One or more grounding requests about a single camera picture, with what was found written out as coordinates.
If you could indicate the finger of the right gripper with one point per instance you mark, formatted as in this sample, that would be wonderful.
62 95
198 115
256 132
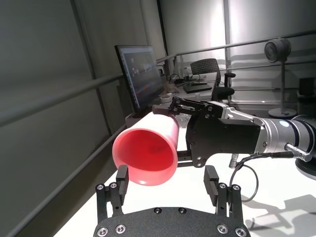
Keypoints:
187 106
185 155

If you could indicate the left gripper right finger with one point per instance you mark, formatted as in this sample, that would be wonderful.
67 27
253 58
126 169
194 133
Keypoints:
211 180

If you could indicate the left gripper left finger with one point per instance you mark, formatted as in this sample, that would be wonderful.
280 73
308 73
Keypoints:
122 180

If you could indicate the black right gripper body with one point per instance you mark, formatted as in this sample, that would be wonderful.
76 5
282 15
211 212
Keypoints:
222 135

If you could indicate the pink plastic cup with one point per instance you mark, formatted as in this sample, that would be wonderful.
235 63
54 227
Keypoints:
148 128

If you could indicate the small white cup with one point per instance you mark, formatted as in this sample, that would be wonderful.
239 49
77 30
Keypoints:
166 100

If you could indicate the black laptop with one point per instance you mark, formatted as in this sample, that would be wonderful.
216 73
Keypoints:
197 88

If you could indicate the black office chair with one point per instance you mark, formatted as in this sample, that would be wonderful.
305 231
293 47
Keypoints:
205 66

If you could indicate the black computer monitor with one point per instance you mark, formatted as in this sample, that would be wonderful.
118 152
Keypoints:
143 76

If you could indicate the black box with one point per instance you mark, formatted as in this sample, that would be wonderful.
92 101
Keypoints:
307 86

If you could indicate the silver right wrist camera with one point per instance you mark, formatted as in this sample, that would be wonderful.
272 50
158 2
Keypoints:
237 116

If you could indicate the low dark partition rail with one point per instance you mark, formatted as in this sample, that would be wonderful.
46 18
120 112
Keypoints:
74 172

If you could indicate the grey wall handrail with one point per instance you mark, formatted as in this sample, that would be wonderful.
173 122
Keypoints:
247 43

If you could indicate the grey pedestal fan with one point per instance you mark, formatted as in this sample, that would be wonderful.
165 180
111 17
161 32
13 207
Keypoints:
276 49

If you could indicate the high dark partition rail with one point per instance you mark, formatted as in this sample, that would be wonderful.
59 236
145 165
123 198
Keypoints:
61 96

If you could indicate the dark partition post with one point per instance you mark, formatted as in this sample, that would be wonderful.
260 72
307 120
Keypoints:
86 42

